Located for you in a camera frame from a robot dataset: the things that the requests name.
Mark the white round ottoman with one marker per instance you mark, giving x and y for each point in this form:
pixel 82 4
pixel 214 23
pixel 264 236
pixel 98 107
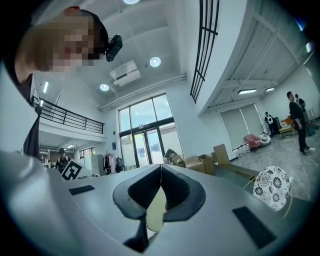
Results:
pixel 265 140

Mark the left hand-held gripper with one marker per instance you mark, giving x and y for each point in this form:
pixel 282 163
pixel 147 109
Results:
pixel 72 171

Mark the glass entrance door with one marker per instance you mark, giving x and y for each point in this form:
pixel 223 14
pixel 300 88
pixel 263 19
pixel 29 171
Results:
pixel 150 130

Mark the crumpled open cardboard box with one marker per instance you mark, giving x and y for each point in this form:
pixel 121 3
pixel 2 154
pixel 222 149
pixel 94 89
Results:
pixel 172 153

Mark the strip ceiling light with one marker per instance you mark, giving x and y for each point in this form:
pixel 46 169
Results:
pixel 45 87

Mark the black and white patterned plate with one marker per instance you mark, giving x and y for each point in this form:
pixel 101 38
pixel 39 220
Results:
pixel 271 185

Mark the black mezzanine railing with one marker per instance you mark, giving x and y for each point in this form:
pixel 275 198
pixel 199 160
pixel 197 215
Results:
pixel 75 119

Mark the yellow cloth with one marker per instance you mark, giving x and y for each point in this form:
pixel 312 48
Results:
pixel 156 207

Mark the grey roller blind window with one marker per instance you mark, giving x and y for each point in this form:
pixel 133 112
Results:
pixel 240 127

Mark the dark green bag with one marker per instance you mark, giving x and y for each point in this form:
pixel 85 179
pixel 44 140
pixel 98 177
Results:
pixel 311 130

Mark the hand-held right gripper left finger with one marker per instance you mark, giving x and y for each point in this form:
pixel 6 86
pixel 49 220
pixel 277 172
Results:
pixel 87 212

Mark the grey metal locker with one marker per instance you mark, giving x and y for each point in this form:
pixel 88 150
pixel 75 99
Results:
pixel 97 163

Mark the ceiling air conditioner unit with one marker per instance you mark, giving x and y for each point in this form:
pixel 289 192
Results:
pixel 125 73

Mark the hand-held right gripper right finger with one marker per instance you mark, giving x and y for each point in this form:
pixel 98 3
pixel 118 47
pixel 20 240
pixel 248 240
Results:
pixel 212 200

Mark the rectangular ceiling light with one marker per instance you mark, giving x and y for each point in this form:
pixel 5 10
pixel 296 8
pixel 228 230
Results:
pixel 247 91
pixel 270 89

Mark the blue wall sign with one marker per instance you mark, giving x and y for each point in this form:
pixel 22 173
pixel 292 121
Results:
pixel 114 146

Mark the person's head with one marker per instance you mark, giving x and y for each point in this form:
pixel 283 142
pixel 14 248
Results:
pixel 45 50

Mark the tall open cardboard box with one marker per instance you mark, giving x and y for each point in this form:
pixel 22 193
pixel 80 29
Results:
pixel 208 163

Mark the pink armchair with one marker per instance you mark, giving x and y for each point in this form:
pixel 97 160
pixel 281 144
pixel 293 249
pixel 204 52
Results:
pixel 251 141

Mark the clothes rack with garments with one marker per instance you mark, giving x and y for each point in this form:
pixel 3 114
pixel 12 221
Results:
pixel 112 162

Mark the round ceiling light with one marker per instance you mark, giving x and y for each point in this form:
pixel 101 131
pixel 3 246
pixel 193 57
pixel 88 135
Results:
pixel 131 1
pixel 104 87
pixel 155 61

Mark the large open cardboard box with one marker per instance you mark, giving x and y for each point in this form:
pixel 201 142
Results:
pixel 175 162

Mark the closed cardboard box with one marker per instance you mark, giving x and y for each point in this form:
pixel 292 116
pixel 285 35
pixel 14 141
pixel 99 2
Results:
pixel 193 163

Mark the flat cardboard panel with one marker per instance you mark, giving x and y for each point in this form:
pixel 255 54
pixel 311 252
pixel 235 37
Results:
pixel 221 153

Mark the wooden sofa orange cushions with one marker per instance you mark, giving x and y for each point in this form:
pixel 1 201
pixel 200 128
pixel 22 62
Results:
pixel 286 125

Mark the cardboard boxes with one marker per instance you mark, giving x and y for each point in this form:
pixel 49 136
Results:
pixel 240 171

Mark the black head-mounted camera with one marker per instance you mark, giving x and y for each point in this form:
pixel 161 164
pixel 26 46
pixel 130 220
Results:
pixel 113 48

